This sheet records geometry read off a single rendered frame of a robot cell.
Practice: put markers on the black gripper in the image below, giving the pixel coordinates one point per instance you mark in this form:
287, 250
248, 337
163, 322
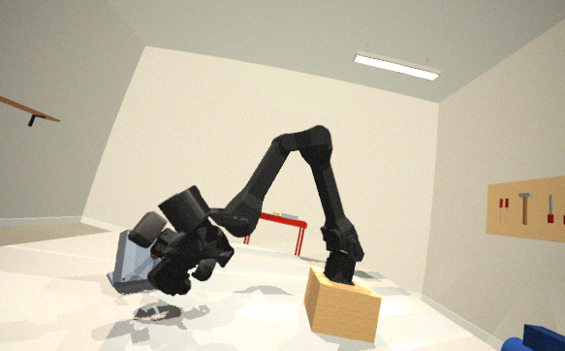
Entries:
149, 229

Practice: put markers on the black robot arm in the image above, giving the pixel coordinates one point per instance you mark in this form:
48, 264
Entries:
188, 212

